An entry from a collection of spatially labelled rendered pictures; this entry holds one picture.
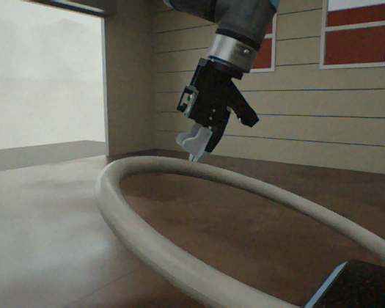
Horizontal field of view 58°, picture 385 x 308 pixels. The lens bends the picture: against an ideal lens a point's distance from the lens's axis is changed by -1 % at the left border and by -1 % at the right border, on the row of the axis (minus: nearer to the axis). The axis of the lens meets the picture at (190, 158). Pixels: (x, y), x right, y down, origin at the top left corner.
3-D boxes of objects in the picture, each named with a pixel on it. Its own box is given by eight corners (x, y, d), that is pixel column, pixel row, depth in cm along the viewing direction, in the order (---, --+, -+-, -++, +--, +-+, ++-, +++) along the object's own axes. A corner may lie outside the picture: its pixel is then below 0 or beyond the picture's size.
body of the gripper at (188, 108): (174, 112, 70) (196, 55, 68) (209, 125, 74) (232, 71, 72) (187, 121, 64) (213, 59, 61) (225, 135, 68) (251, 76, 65)
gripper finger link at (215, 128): (196, 145, 71) (213, 105, 69) (204, 147, 72) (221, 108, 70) (206, 152, 67) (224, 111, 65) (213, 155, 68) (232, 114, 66)
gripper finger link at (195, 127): (166, 157, 72) (182, 115, 71) (190, 163, 75) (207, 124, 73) (170, 162, 70) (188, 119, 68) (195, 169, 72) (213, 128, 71)
